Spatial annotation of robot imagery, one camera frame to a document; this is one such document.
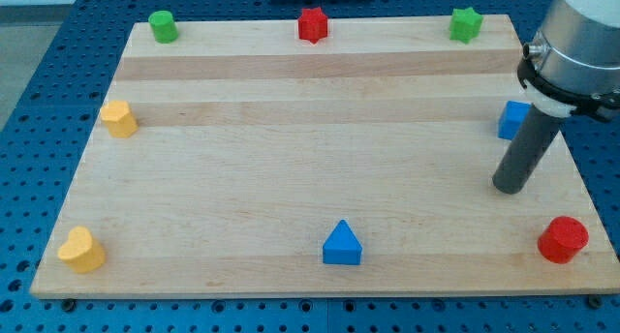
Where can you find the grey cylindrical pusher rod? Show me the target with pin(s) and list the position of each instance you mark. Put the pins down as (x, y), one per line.
(532, 139)

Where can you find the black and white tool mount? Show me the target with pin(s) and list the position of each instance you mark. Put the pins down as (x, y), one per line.
(558, 102)

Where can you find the blue cube block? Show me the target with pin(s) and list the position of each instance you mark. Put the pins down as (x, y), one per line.
(511, 118)

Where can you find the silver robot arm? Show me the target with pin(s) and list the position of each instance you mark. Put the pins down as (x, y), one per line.
(570, 68)

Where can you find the wooden board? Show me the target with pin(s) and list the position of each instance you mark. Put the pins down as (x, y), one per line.
(253, 144)

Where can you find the red cylinder block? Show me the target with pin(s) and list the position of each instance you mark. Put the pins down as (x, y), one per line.
(563, 239)

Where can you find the green star block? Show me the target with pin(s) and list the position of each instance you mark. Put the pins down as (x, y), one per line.
(465, 25)

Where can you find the blue triangle block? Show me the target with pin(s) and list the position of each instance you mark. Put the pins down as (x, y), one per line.
(342, 247)

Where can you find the red star block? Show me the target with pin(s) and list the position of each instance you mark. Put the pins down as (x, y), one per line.
(312, 25)

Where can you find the green cylinder block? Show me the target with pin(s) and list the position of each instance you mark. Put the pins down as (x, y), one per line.
(163, 27)

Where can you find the yellow hexagon block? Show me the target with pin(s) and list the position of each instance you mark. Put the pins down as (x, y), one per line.
(119, 119)

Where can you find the yellow heart block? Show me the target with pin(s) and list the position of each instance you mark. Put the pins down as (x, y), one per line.
(81, 251)

